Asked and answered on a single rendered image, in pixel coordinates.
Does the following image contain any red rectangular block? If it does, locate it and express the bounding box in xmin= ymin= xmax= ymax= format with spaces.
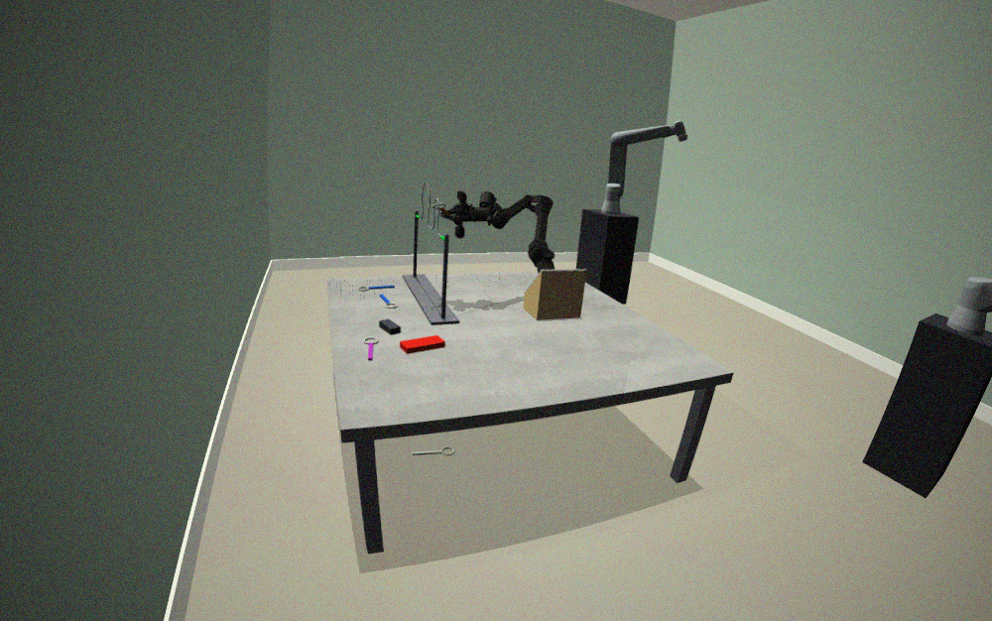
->
xmin=400 ymin=335 xmax=445 ymax=354

